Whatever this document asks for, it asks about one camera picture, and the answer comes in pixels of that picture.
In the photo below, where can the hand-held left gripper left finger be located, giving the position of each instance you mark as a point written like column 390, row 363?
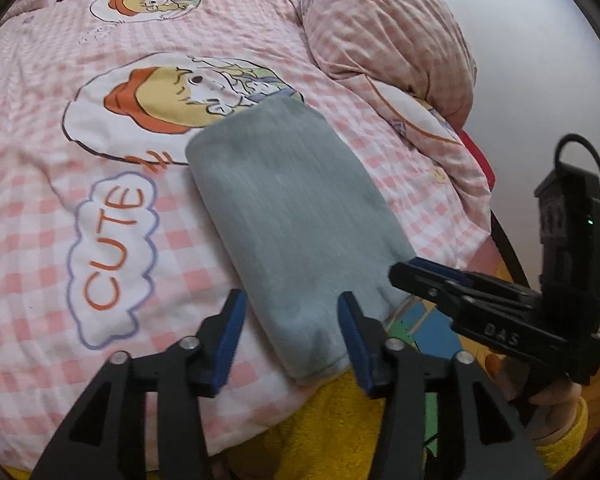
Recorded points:
column 227, row 335

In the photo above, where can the grey-green pants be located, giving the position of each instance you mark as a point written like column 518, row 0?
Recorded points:
column 290, row 220

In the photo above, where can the person's right forearm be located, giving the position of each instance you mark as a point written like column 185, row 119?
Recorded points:
column 575, row 452

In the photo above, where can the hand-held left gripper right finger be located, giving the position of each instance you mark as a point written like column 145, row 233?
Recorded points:
column 355, row 345

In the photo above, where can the pink checked printed bed cover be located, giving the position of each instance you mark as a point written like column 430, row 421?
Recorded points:
column 55, row 185

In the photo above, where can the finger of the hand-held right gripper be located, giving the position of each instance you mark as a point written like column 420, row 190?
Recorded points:
column 420, row 285
column 480, row 282

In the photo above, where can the yellow fleece clothing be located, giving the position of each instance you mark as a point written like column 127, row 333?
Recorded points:
column 330, row 425

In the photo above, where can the person's right hand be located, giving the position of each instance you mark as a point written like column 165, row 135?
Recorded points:
column 555, row 402

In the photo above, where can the pink checked pillow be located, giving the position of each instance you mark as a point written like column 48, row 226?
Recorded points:
column 390, row 35

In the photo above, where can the pink checked folded quilt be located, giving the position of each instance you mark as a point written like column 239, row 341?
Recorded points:
column 430, row 150

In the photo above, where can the red cloth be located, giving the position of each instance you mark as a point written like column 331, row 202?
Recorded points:
column 480, row 155

